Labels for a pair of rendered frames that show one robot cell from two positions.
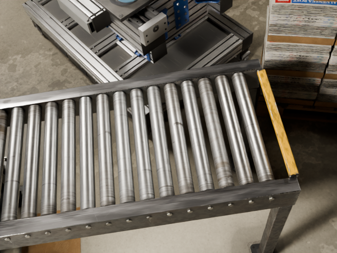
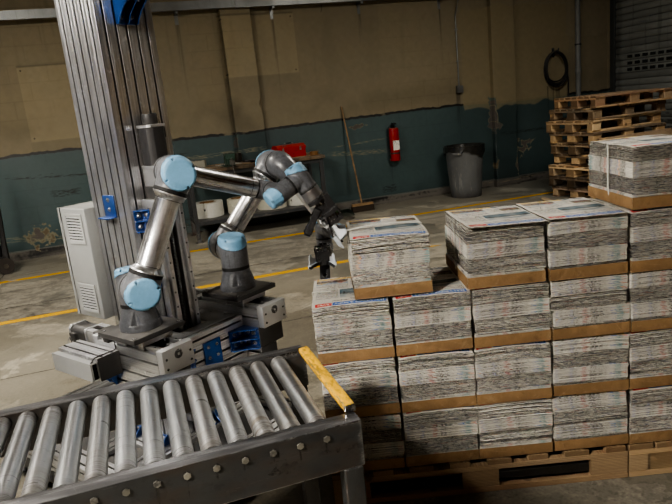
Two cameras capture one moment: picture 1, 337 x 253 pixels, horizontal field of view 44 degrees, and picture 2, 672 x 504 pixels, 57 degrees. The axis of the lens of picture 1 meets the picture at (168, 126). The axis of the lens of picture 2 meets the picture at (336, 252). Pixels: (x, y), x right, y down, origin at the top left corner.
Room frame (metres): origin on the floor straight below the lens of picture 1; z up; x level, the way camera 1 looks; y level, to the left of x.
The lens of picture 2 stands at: (-0.81, 0.07, 1.54)
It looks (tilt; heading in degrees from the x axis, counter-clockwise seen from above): 13 degrees down; 342
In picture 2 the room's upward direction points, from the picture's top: 6 degrees counter-clockwise
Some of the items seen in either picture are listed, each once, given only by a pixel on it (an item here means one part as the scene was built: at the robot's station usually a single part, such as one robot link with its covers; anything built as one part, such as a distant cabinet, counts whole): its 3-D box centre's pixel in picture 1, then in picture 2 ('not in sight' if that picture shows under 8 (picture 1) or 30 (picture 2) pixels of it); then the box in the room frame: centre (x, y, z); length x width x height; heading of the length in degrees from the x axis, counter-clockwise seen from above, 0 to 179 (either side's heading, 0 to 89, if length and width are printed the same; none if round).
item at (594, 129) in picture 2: not in sight; (608, 143); (5.90, -6.09, 0.65); 1.33 x 0.94 x 1.30; 93
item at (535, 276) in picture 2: not in sight; (492, 266); (1.22, -1.23, 0.86); 0.38 x 0.29 x 0.04; 163
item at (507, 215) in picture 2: not in sight; (492, 215); (1.20, -1.23, 1.06); 0.37 x 0.29 x 0.01; 163
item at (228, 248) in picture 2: not in sight; (232, 249); (1.77, -0.33, 0.98); 0.13 x 0.12 x 0.14; 8
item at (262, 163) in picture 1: (251, 125); (296, 392); (0.75, -0.29, 0.77); 0.47 x 0.05 x 0.05; 179
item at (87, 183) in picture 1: (87, 151); (71, 446); (0.76, 0.30, 0.77); 0.47 x 0.05 x 0.05; 179
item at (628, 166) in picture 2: not in sight; (643, 302); (1.03, -1.80, 0.65); 0.39 x 0.30 x 1.29; 162
